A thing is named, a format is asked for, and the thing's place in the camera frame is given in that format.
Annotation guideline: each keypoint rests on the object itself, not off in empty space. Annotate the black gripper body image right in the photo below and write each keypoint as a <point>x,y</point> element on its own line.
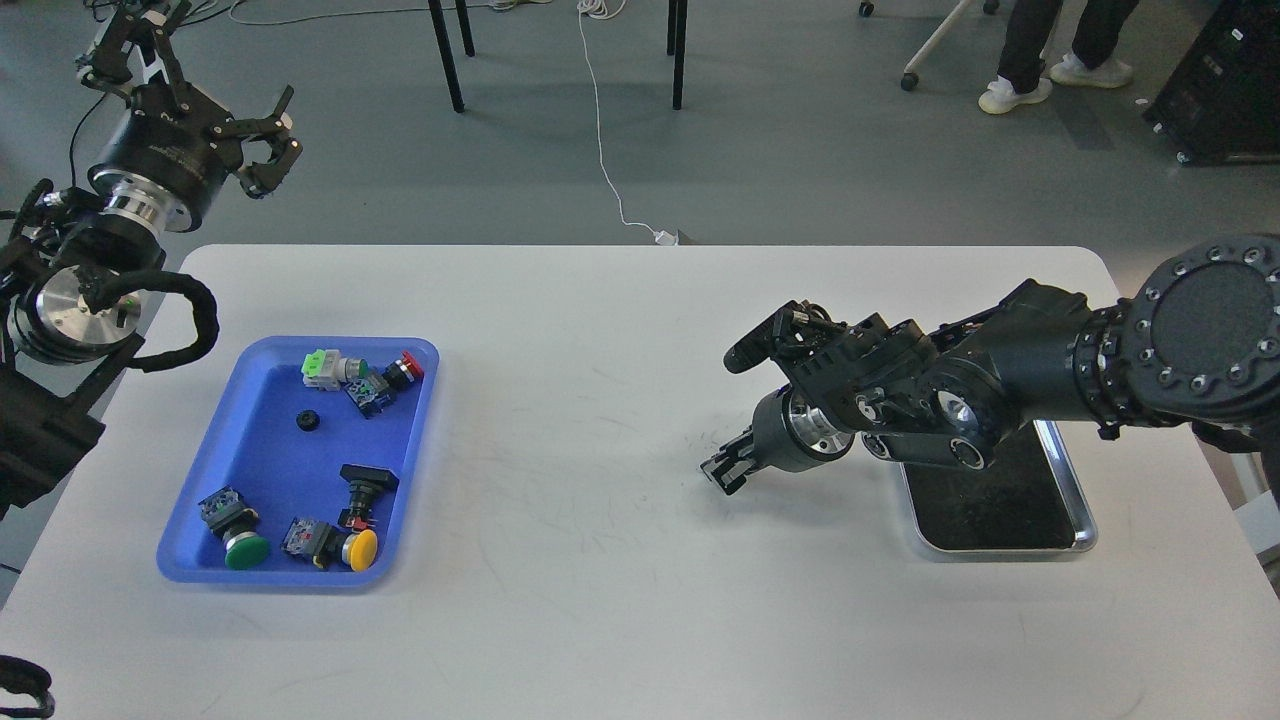
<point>790,435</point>

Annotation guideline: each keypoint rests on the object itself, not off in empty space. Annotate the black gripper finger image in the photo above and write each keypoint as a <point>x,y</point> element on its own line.
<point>728,475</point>
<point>739,447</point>
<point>227,138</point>
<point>134,49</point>

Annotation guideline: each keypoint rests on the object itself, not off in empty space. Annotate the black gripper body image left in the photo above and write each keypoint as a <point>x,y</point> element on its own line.
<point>171,148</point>

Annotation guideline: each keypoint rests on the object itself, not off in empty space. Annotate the small black gear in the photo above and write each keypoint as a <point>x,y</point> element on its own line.
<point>307,420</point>

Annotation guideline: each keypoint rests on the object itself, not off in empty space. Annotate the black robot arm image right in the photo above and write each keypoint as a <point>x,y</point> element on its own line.
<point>1198,345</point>

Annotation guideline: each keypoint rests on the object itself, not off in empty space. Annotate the silver metal tray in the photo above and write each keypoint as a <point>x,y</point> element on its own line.
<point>1029,506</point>

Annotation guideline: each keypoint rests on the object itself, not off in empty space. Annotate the blue plastic tray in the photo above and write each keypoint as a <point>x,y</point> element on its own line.
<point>253,445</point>

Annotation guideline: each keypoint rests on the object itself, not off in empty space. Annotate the black table leg left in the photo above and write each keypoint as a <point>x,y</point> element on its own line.
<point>445,49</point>

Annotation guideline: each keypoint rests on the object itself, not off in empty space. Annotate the black table leg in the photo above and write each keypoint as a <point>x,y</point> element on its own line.
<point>445,49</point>
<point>676,38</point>

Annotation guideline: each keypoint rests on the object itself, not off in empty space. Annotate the white chair base wheels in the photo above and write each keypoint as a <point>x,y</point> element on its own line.
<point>910,78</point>

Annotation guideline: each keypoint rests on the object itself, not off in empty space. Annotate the black table leg right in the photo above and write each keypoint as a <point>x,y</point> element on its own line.
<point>676,38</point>

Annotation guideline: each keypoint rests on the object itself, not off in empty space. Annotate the black equipment cart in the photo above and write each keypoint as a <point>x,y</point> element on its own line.
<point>1219,106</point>

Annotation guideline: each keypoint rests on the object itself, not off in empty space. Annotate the green white push button switch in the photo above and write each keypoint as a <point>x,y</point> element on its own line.
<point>330,370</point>

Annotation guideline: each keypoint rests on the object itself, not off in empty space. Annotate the red push button switch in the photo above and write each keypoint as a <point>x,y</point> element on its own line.
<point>403,372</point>

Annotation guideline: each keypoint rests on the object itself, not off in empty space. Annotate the black square button switch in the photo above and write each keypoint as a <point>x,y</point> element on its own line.
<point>365,485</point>

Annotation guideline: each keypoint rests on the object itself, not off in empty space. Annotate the green mushroom button switch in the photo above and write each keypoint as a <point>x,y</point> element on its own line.
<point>231,519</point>

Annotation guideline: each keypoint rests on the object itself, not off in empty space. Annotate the yellow mushroom button switch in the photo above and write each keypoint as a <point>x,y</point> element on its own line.
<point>322,544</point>

